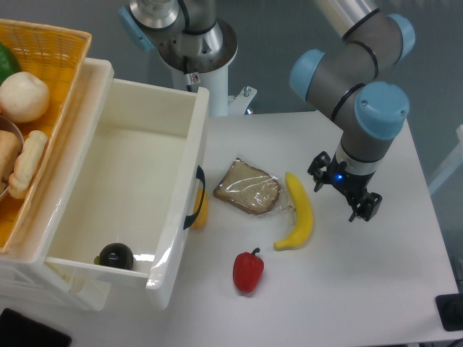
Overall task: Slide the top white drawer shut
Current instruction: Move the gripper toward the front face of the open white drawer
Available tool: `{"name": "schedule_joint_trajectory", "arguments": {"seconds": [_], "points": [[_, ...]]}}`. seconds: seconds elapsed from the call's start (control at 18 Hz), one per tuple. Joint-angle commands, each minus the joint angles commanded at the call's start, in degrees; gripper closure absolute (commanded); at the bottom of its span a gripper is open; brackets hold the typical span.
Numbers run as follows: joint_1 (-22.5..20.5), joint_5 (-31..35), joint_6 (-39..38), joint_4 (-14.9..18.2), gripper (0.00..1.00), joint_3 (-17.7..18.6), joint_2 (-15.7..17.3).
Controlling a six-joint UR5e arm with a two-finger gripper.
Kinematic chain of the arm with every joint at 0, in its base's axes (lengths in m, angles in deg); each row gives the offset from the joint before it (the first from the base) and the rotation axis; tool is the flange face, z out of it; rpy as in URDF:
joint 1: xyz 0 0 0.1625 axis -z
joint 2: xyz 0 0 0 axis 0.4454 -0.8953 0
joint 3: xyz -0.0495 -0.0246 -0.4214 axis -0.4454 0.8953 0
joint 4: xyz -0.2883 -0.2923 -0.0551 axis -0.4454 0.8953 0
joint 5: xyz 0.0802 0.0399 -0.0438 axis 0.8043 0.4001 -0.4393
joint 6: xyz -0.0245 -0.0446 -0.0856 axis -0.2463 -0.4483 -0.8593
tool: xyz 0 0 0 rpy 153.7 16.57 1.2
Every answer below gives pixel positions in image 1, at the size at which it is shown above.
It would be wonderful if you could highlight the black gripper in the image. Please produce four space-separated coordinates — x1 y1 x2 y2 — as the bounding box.
307 151 383 222

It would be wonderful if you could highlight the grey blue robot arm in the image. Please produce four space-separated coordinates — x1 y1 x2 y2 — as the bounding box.
119 1 415 220

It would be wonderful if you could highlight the white top drawer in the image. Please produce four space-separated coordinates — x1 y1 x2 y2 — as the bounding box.
46 80 210 309

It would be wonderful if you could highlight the dark eggplant in drawer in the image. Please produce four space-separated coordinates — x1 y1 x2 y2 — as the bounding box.
93 243 134 270

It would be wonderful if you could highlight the white drawer cabinet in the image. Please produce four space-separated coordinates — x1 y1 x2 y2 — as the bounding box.
1 58 114 311

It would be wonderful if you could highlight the yellow banana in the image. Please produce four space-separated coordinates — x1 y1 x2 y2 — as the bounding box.
273 172 314 251

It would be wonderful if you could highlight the wrapped brown bread slice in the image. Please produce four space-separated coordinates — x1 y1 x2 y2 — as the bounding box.
213 158 293 217

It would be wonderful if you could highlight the red bell pepper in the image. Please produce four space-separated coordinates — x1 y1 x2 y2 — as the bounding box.
232 247 265 293

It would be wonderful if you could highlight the black object right edge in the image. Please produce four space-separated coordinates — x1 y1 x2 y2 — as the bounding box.
435 294 463 332

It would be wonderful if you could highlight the orange wicker basket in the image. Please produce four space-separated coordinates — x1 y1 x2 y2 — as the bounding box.
1 19 92 253

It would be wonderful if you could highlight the beige bread loaf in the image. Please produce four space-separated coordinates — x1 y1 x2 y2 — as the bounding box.
9 130 48 200

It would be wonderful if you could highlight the white round bun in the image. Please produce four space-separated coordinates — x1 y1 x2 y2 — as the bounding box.
1 72 50 124

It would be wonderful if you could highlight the grey bowl in basket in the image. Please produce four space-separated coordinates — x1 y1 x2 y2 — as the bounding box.
1 116 24 200

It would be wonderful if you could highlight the black device bottom left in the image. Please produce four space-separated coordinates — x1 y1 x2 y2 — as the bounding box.
1 308 72 347

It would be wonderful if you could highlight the green vegetable in basket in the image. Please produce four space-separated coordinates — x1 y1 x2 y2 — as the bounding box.
0 43 22 84

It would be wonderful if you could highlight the yellow fruit under handle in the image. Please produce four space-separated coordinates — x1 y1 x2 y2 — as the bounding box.
191 188 208 230

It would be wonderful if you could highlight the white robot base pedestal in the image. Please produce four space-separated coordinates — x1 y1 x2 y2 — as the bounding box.
158 19 257 116

